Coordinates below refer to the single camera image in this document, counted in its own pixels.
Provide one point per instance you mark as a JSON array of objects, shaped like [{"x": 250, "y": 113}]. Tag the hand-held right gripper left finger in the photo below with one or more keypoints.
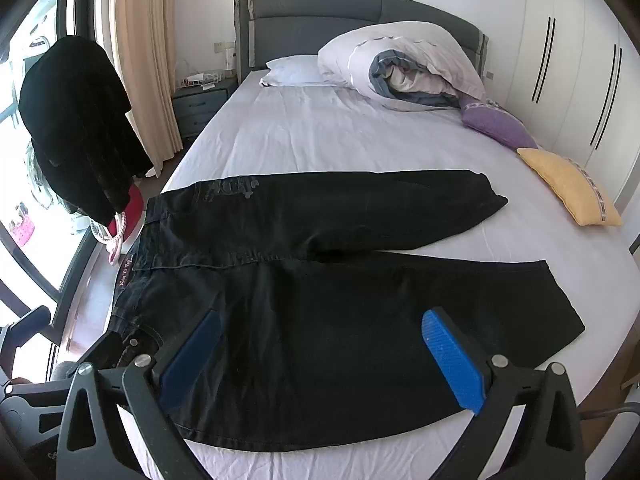
[{"x": 192, "y": 360}]

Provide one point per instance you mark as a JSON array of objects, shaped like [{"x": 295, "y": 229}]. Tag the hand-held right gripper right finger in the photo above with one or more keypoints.
[{"x": 452, "y": 360}]

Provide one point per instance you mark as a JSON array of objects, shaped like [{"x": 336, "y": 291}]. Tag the black denim pants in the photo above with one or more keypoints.
[{"x": 300, "y": 310}]

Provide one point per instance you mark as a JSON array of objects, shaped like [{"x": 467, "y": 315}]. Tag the red bag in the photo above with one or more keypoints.
[{"x": 131, "y": 210}]

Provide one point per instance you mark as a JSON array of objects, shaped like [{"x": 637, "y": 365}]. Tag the black office chair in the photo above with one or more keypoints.
[{"x": 22, "y": 327}]

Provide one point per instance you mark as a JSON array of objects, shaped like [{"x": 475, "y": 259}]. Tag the yellow cushion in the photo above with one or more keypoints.
[{"x": 565, "y": 180}]

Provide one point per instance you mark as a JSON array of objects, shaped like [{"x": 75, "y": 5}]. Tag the purple cushion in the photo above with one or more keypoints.
[{"x": 492, "y": 122}]

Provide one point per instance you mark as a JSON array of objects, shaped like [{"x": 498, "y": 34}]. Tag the dark grey nightstand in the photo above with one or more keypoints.
[{"x": 200, "y": 105}]

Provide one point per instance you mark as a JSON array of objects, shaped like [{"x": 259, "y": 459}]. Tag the black hanging garment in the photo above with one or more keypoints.
[{"x": 75, "y": 125}]

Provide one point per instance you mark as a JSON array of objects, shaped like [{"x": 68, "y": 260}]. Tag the bed with white sheet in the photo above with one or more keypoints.
[{"x": 325, "y": 130}]

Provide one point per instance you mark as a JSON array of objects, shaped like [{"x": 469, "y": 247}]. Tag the clear desk organizer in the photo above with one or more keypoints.
[{"x": 200, "y": 80}]

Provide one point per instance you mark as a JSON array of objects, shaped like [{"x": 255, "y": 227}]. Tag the beige curtain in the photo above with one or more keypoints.
[{"x": 145, "y": 60}]

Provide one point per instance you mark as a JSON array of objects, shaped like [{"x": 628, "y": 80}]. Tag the white pillow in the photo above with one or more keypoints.
[{"x": 295, "y": 70}]

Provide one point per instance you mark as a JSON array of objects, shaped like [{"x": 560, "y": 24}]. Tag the white wardrobe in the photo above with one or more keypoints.
[{"x": 575, "y": 35}]

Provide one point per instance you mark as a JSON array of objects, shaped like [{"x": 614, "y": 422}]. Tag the grey upholstered headboard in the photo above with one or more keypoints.
[{"x": 300, "y": 25}]

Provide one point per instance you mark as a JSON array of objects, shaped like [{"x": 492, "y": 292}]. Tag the window with black frame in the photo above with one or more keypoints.
[{"x": 10, "y": 110}]

